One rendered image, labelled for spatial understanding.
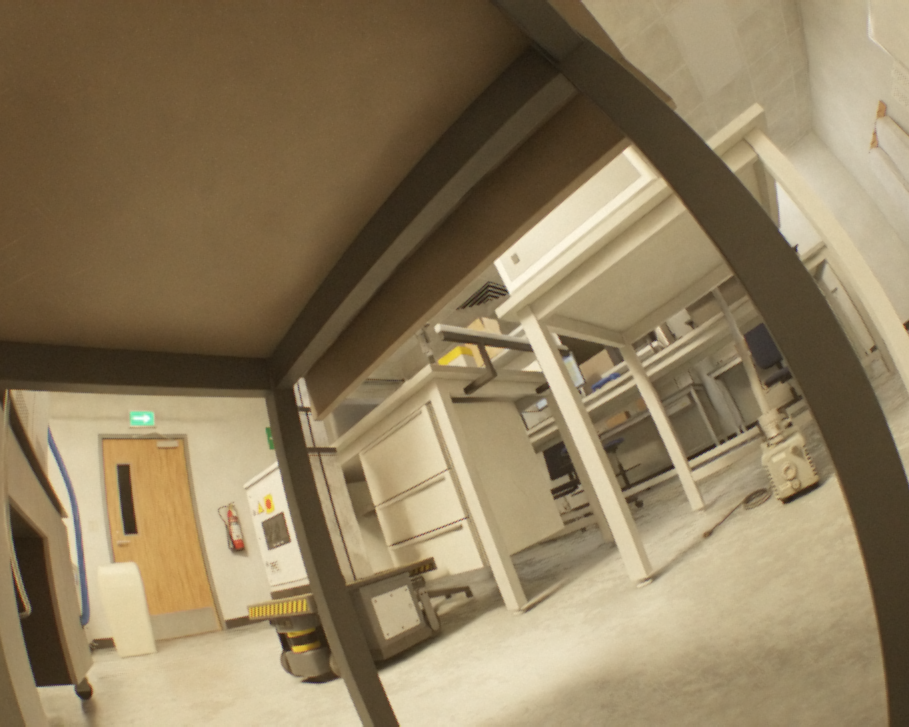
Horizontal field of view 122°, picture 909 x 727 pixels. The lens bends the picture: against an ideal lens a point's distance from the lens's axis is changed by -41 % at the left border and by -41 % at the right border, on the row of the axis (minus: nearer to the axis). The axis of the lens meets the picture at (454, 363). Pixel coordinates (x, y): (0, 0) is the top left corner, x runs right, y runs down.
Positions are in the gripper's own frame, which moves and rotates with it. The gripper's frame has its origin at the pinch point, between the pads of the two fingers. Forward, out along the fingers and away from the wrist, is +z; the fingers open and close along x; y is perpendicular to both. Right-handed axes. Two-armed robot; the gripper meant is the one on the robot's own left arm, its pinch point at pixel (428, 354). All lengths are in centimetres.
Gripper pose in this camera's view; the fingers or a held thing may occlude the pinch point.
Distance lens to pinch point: 191.2
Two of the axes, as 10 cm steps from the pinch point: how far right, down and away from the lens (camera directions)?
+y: 9.3, -3.7, -0.3
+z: 3.3, 8.6, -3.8
